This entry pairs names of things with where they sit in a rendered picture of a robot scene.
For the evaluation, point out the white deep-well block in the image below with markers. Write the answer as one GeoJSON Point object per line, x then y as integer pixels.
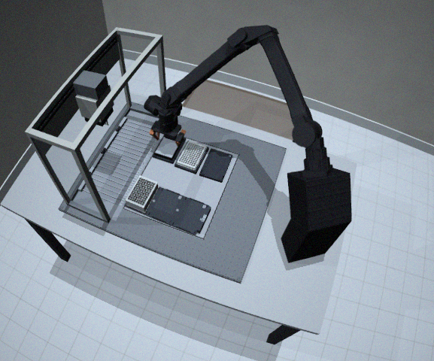
{"type": "Point", "coordinates": [143, 188]}

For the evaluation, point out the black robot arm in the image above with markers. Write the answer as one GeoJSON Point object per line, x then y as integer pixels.
{"type": "Point", "coordinates": [306, 132]}

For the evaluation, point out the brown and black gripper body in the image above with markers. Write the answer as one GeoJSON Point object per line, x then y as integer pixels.
{"type": "Point", "coordinates": [168, 130]}

